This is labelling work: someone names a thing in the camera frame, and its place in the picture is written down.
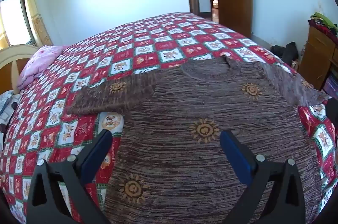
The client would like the cream wooden headboard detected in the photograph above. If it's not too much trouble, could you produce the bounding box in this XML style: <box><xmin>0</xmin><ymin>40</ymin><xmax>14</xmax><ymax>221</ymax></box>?
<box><xmin>0</xmin><ymin>44</ymin><xmax>40</xmax><ymax>95</ymax></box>

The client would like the red checked printed bedspread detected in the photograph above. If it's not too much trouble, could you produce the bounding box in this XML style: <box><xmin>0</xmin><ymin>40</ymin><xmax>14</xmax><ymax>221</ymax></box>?
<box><xmin>0</xmin><ymin>12</ymin><xmax>338</xmax><ymax>224</ymax></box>

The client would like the black bag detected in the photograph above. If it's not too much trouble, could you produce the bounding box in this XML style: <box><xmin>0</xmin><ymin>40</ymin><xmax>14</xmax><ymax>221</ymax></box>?
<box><xmin>271</xmin><ymin>42</ymin><xmax>299</xmax><ymax>63</ymax></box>

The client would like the yellow curtain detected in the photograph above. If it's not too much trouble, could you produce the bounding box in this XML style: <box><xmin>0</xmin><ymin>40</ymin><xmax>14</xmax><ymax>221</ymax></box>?
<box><xmin>21</xmin><ymin>0</ymin><xmax>53</xmax><ymax>47</ymax></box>

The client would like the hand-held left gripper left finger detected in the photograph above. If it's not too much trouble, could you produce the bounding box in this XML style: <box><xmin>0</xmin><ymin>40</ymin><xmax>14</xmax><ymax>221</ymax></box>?
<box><xmin>26</xmin><ymin>129</ymin><xmax>114</xmax><ymax>224</ymax></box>

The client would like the pink quilt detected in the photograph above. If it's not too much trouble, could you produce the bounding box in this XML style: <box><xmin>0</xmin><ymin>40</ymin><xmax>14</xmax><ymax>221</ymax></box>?
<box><xmin>17</xmin><ymin>45</ymin><xmax>69</xmax><ymax>90</ymax></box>

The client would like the purple box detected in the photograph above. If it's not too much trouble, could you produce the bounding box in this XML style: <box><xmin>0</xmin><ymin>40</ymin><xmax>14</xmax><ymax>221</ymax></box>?
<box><xmin>323</xmin><ymin>75</ymin><xmax>338</xmax><ymax>98</ymax></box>

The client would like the window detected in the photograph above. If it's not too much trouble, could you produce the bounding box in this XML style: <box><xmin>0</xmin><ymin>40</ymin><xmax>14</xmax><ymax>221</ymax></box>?
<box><xmin>0</xmin><ymin>0</ymin><xmax>35</xmax><ymax>49</ymax></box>

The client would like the brown sun-pattern sweater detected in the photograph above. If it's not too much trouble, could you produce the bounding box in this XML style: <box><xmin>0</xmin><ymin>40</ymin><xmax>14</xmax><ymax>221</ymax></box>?
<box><xmin>66</xmin><ymin>53</ymin><xmax>332</xmax><ymax>224</ymax></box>

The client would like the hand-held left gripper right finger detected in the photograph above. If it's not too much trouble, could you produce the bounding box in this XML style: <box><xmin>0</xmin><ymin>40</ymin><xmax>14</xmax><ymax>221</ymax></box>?
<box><xmin>220</xmin><ymin>130</ymin><xmax>307</xmax><ymax>224</ymax></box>

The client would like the pile of colourful clothes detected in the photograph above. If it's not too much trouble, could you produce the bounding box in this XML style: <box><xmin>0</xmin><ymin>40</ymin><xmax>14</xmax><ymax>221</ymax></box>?
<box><xmin>308</xmin><ymin>12</ymin><xmax>338</xmax><ymax>36</ymax></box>

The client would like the white patterned cloth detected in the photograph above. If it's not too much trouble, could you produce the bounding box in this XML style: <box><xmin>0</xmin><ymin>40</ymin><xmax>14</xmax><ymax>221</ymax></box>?
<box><xmin>0</xmin><ymin>90</ymin><xmax>22</xmax><ymax>119</ymax></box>

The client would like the wooden cabinet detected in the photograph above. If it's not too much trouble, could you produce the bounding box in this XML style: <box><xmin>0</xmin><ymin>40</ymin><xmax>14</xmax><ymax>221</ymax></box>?
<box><xmin>298</xmin><ymin>19</ymin><xmax>338</xmax><ymax>91</ymax></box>

